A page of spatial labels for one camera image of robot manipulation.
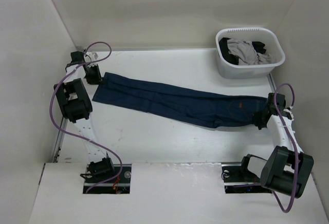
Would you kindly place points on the black garment in basket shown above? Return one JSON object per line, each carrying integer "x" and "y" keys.
{"x": 224, "y": 50}

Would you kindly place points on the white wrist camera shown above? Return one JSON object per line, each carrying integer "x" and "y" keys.
{"x": 288, "y": 113}
{"x": 93, "y": 55}

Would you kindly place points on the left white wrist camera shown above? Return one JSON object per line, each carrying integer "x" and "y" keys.
{"x": 93, "y": 55}

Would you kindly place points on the white plastic laundry basket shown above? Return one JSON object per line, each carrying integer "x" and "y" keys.
{"x": 272, "y": 45}

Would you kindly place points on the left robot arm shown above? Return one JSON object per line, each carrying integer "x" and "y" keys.
{"x": 76, "y": 106}

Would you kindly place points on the navy blue trousers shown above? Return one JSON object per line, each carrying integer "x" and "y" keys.
{"x": 194, "y": 107}

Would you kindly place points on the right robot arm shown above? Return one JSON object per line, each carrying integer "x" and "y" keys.
{"x": 287, "y": 170}

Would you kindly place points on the grey garment in basket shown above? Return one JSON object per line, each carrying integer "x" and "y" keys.
{"x": 249, "y": 53}

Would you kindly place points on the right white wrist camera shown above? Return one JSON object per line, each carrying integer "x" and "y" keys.
{"x": 288, "y": 113}

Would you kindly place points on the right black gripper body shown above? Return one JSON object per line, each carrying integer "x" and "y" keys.
{"x": 258, "y": 121}

